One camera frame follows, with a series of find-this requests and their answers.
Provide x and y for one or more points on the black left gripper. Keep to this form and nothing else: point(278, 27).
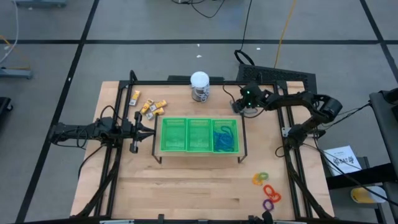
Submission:
point(136, 132)

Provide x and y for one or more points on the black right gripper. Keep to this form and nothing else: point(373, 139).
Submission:
point(253, 98)

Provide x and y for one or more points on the wooden shelf riser black legs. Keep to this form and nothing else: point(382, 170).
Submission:
point(157, 137)

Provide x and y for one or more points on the green slotted plastic basket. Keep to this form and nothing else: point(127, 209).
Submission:
point(199, 134)
point(173, 134)
point(225, 122)

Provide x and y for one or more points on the teal rubber band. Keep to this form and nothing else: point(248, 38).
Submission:
point(218, 138)

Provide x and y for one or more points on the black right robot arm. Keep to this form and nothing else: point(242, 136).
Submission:
point(295, 98)

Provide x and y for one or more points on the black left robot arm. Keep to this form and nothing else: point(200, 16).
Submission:
point(77, 130)

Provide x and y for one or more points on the yellow wrapped candies pile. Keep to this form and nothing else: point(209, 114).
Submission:
point(146, 106)
point(157, 112)

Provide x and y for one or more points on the yellow staple box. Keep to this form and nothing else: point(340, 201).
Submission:
point(160, 104)
point(134, 98)

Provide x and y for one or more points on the black perforated computer case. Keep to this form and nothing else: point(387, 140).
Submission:
point(273, 74)

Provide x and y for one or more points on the white-lidded jar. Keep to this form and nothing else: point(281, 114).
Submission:
point(199, 79)

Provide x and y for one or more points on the black flat device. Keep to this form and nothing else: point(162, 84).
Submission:
point(178, 78)

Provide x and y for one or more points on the silver metal strip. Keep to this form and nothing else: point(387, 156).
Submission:
point(289, 222)
point(116, 222)

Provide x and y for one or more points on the white printed paper sheet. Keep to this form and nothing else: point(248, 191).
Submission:
point(342, 160)

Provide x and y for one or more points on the black shelf beam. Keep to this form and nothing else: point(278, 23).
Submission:
point(357, 177)

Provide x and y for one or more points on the grey metal bar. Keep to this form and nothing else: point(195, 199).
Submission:
point(15, 73)
point(40, 3)

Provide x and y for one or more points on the black equipment piece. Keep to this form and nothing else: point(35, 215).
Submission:
point(4, 107)

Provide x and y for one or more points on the black cart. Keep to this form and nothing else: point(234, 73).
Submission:
point(384, 130)

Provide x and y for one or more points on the yellow and white container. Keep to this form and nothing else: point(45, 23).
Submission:
point(360, 196)

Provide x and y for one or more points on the black metal table frame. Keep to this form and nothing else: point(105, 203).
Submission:
point(155, 83)

